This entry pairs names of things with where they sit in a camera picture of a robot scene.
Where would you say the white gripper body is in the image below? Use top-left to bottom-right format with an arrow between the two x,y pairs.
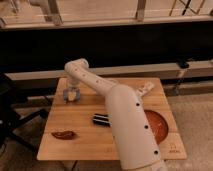
63,76 -> 80,100

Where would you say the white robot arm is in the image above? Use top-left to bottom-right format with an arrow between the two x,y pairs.
64,59 -> 168,171

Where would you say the brown ceramic plate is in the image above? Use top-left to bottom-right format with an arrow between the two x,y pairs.
145,110 -> 169,144

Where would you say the wooden table board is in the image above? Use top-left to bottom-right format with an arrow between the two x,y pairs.
37,78 -> 187,161

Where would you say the dark red chili pepper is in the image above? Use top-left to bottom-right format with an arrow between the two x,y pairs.
51,131 -> 75,140

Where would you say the black striped object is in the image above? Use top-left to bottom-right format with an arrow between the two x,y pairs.
93,114 -> 110,126

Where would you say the black chair base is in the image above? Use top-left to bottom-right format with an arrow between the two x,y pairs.
0,73 -> 48,152

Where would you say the white crumpled object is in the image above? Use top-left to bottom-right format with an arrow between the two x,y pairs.
136,82 -> 154,97

